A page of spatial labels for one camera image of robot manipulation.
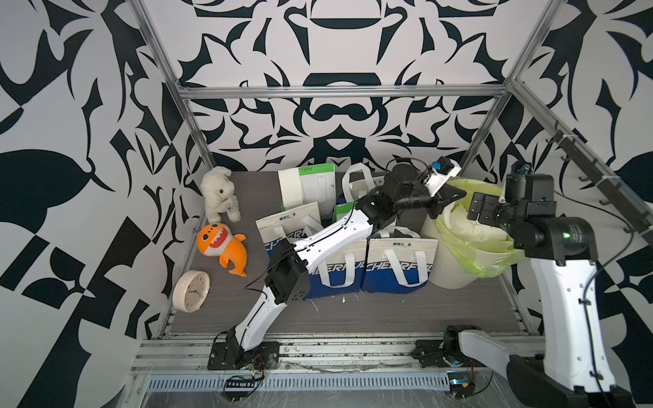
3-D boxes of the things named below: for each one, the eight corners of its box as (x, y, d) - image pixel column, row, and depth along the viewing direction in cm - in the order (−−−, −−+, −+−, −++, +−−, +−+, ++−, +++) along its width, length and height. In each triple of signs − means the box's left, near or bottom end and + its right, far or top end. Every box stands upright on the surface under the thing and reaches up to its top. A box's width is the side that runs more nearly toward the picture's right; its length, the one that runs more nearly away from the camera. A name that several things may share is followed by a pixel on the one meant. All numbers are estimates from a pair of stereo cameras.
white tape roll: (181, 315, 82) (164, 303, 74) (193, 280, 89) (179, 266, 81) (202, 315, 82) (188, 303, 74) (213, 280, 89) (201, 266, 81)
